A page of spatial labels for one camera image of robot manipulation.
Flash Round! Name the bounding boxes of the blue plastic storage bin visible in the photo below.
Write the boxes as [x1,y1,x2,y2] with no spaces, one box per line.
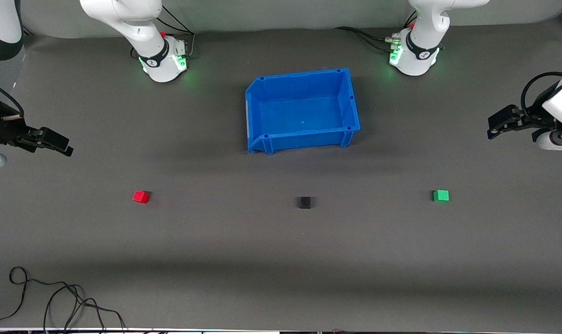
[245,68,361,155]

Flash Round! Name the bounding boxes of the dark grey table mat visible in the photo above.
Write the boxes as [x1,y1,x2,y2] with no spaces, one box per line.
[0,19,562,333]

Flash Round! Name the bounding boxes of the black left gripper cable loop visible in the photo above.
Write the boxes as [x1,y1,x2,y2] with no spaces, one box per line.
[520,71,562,122]

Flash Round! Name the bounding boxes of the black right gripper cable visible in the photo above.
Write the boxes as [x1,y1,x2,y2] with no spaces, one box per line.
[0,78,26,122]

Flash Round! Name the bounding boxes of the thin black loose cable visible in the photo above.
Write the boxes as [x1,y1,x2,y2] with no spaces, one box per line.
[0,266,84,329]
[43,283,127,333]

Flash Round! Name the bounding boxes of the black left arm base cables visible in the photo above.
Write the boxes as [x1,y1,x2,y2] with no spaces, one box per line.
[334,12,418,52]

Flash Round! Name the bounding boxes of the black arm base cables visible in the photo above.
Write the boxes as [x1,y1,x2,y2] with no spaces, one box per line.
[334,12,418,52]
[130,5,197,60]

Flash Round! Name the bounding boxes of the black right arm base cables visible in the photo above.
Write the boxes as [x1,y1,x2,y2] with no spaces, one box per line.
[130,5,197,60]

